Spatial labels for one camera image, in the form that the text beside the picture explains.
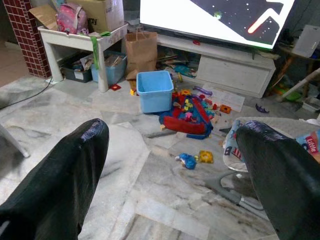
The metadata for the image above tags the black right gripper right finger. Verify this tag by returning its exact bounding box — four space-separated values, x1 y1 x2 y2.
235 121 320 240

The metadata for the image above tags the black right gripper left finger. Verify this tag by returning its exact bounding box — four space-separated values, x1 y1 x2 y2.
0 118 110 240

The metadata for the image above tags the printed baby bouncer seat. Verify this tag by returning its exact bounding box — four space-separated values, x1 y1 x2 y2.
219 116 320 222

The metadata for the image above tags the dark purple toy piece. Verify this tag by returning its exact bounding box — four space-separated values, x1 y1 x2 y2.
255 103 270 114

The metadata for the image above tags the yellow square toy tile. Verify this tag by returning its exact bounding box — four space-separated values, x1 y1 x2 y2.
198 149 215 165

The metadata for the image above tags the green plastic toy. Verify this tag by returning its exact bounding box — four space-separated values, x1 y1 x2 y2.
284 91 303 102

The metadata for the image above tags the blue soft toy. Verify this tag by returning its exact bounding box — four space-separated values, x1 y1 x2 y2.
174 152 198 170

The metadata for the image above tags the white pole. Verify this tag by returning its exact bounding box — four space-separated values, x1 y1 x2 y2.
277 67 320 102

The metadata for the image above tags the white printed paper sheet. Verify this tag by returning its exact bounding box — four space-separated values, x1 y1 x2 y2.
202 83 246 113

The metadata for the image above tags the grey storage bin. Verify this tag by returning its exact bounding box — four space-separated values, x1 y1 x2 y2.
59 58 93 83

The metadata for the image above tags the red and blue toy bag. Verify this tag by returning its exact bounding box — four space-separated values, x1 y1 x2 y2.
158 96 214 140

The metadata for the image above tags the white wooden TV cabinet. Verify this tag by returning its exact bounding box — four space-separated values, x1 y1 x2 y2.
156 33 277 99

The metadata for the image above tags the purple toy track piece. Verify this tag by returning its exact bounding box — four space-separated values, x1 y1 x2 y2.
193 86 213 97

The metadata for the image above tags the blue storage bin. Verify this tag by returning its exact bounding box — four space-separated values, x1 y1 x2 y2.
90 51 128 86

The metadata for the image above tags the light blue plastic tub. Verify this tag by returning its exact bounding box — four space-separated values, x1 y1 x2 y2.
136 70 175 114

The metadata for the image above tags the round wooden side table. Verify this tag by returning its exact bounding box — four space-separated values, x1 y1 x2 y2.
274 44 320 98

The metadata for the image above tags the small white table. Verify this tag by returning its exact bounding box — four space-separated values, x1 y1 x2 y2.
37 23 129 93

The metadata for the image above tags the white box device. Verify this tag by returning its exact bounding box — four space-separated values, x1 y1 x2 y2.
292 24 320 58

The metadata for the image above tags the brown paper bag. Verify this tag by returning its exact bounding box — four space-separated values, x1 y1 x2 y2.
124 27 158 81

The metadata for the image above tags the red tiled pillar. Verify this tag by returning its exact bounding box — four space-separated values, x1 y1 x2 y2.
2 0 52 80

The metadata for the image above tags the pile of children's books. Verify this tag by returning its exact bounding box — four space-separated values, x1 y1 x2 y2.
157 48 201 79

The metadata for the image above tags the pink child backpack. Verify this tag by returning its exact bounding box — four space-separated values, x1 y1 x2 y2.
55 2 89 35

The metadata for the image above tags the brown cardboard box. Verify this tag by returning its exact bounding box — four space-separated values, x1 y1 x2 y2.
28 0 125 33

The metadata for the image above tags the large flat screen television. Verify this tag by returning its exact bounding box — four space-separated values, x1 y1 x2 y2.
139 0 296 50

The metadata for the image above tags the black floor cable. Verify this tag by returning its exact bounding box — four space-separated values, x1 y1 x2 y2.
0 77 53 110

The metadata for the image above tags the green hanging strap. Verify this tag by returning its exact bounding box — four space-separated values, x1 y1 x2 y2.
90 31 111 71

